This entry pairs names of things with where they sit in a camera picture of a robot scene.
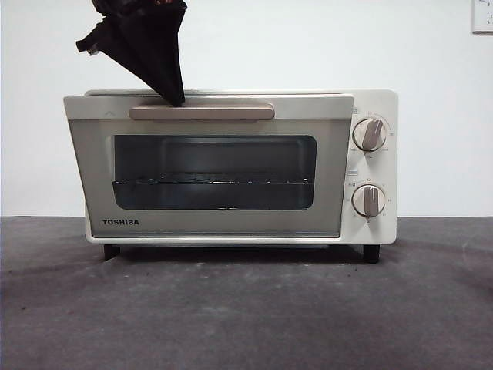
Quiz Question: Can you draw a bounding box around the glass oven door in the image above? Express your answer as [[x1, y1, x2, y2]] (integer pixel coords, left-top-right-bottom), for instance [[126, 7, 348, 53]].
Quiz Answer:
[[63, 94, 355, 238]]

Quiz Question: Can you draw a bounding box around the cream Toshiba toaster oven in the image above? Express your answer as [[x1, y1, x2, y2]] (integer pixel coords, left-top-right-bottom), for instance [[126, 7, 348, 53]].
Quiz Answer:
[[63, 88, 400, 264]]

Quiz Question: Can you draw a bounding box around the oven temperature knob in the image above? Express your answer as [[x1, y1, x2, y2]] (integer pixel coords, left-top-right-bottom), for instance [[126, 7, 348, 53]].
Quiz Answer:
[[352, 117, 388, 152]]

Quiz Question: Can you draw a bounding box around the oven timer knob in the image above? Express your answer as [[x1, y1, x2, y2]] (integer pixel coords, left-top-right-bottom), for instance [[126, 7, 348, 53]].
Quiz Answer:
[[352, 183, 387, 217]]

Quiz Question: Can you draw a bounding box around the metal wire oven rack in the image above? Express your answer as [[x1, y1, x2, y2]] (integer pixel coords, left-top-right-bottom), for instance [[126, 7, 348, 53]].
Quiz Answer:
[[112, 171, 315, 190]]

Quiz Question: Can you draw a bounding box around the white wall socket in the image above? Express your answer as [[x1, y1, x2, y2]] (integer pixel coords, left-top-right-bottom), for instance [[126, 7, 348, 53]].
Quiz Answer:
[[471, 0, 493, 35]]

